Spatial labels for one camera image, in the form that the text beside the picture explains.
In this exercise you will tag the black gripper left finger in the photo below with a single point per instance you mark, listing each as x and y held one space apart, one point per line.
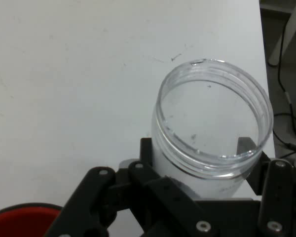
162 190

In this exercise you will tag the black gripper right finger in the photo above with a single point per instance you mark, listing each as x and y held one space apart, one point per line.
276 197

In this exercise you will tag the clear plastic jar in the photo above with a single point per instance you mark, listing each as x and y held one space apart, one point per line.
212 123

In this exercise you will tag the red bowl black rim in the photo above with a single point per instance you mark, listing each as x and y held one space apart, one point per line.
19 219

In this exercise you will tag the white slanted stand leg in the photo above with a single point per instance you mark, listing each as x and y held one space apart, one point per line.
288 32

